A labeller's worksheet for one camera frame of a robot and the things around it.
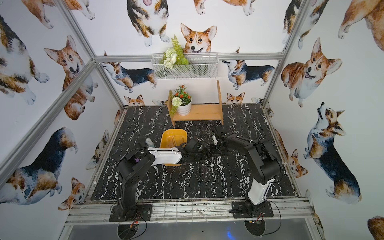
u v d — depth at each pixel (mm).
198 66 923
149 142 998
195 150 761
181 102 951
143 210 748
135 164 533
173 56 782
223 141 703
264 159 511
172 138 1021
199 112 1074
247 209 685
